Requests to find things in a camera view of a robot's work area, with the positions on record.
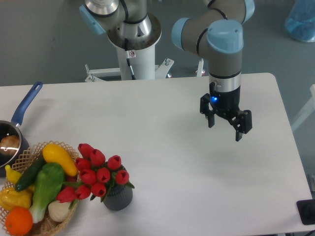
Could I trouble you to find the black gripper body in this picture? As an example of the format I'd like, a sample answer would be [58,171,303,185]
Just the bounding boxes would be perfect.
[209,82,240,119]

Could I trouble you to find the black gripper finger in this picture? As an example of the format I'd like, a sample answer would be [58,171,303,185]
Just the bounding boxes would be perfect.
[200,93,215,128]
[228,110,252,142]

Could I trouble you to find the red tulip bouquet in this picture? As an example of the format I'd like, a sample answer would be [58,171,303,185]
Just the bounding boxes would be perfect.
[56,144,123,206]

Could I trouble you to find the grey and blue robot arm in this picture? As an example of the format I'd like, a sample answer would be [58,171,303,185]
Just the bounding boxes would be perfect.
[79,0,255,140]

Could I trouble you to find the dark grey ribbed vase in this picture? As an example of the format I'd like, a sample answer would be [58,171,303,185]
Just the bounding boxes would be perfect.
[102,166,133,211]

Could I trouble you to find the blue translucent plastic bag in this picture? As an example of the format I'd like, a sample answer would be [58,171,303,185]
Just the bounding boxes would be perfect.
[285,0,315,42]

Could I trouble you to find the black device at edge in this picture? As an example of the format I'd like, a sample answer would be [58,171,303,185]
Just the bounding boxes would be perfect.
[296,199,315,225]

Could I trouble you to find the yellow squash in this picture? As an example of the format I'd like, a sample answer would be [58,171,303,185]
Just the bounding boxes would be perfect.
[42,144,78,177]

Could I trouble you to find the green bok choy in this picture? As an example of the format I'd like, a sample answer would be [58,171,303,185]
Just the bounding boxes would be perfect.
[29,163,65,224]

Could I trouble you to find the white garlic bulb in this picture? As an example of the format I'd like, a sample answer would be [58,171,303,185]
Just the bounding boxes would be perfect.
[48,201,71,222]

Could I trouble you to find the woven wicker basket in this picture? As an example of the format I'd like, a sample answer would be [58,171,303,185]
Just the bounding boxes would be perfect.
[11,141,79,236]

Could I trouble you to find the dark green cucumber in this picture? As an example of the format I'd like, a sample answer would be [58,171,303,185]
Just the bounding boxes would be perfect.
[15,156,46,191]

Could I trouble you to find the browned bread in pan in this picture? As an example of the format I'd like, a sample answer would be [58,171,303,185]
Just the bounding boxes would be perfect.
[0,135,20,156]

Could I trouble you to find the yellow banana pepper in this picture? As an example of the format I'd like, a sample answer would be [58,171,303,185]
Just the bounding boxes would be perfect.
[5,165,22,184]

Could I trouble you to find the orange fruit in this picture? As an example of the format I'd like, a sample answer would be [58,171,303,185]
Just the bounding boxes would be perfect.
[5,207,33,236]

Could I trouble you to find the white frame at right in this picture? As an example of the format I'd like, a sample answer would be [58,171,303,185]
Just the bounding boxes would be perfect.
[291,84,315,132]

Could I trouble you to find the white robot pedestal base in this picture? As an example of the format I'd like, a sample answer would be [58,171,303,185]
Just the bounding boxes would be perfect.
[85,13,207,83]

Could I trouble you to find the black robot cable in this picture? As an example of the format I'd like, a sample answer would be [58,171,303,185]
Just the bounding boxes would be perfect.
[124,38,136,80]

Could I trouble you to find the blue handled saucepan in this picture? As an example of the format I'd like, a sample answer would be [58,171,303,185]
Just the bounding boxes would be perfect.
[0,82,43,177]

